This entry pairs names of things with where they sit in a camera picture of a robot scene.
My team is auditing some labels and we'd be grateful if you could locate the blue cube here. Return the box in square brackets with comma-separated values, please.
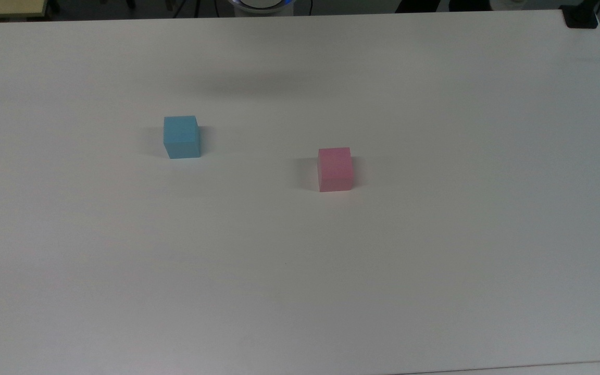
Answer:
[163, 116, 201, 159]

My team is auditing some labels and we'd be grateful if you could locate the pink cube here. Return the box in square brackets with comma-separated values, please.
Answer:
[317, 147, 354, 193]

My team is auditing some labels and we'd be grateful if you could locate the yellow wooden board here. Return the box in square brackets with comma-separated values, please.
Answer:
[0, 0, 51, 20]

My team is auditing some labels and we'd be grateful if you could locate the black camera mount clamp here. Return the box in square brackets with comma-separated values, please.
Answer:
[560, 0, 600, 29]

